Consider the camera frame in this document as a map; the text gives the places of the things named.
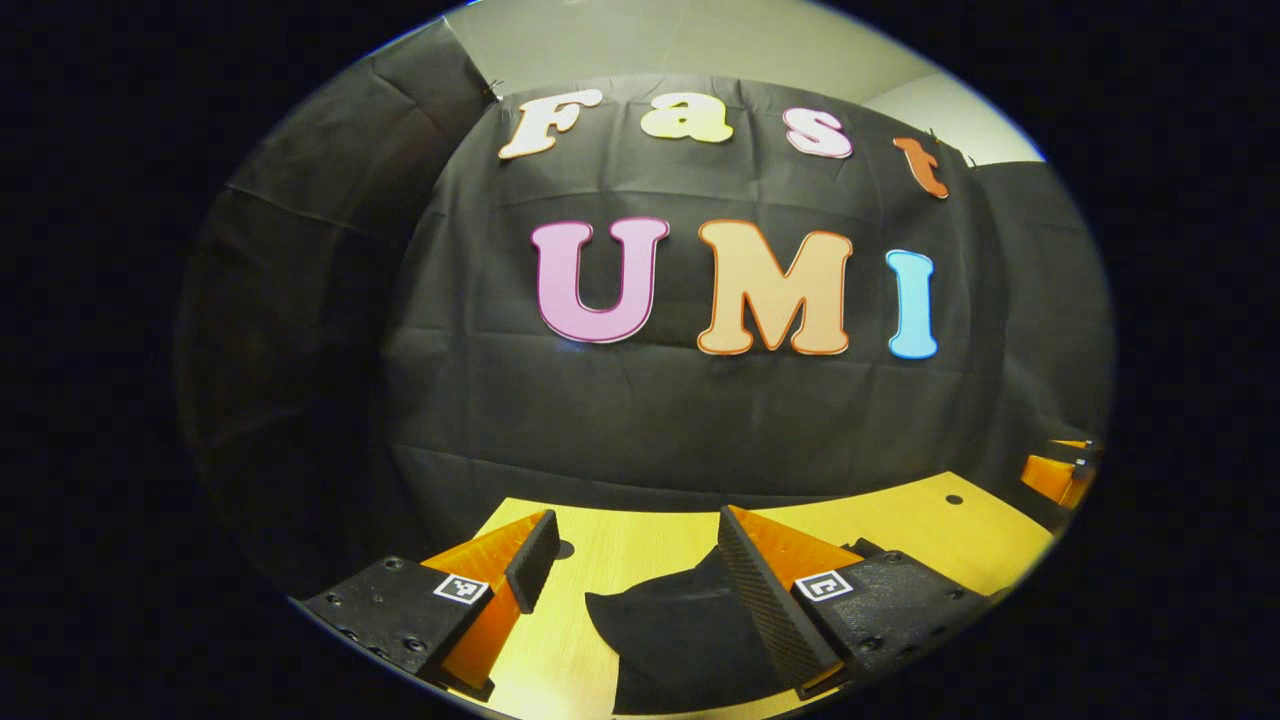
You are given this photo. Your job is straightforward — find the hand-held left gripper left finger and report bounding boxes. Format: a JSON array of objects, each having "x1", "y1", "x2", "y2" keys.
[{"x1": 297, "y1": 509, "x2": 562, "y2": 703}]

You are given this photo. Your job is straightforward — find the black backdrop cloth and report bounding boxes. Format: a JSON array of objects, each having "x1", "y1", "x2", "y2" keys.
[{"x1": 173, "y1": 18, "x2": 1117, "y2": 596}]

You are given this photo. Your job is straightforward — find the black button shirt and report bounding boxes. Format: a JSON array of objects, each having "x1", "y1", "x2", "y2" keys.
[{"x1": 584, "y1": 538, "x2": 887, "y2": 717}]

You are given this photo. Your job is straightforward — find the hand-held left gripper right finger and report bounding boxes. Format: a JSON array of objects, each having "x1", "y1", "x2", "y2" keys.
[{"x1": 716, "y1": 504, "x2": 1003, "y2": 700}]

